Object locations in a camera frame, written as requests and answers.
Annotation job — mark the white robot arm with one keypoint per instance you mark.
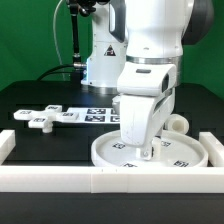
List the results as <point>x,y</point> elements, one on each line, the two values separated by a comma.
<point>138,47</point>

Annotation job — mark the white left fence rail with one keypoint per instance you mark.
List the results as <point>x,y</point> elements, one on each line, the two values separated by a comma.
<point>7,143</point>

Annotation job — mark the white right fence rail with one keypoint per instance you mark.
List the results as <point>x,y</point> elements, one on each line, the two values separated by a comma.
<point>214,148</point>

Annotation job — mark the black camera stand pole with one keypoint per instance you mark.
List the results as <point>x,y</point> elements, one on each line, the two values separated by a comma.
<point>84,8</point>

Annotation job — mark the white round table top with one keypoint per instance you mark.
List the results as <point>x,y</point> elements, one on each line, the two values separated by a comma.
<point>177,150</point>

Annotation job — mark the white marker sheet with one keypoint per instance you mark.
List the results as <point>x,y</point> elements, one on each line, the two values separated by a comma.
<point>89,116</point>

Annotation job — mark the white fence rail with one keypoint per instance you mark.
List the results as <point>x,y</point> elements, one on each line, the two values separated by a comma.
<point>110,180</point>
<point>7,143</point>
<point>214,148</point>

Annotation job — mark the white cross-shaped table base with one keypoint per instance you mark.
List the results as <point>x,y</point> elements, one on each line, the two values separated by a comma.
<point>44,119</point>

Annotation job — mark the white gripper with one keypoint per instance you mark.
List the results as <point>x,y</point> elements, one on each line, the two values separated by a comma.
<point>147,99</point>

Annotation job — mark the white front fence rail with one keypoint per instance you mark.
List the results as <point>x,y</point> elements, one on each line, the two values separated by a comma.
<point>110,180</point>

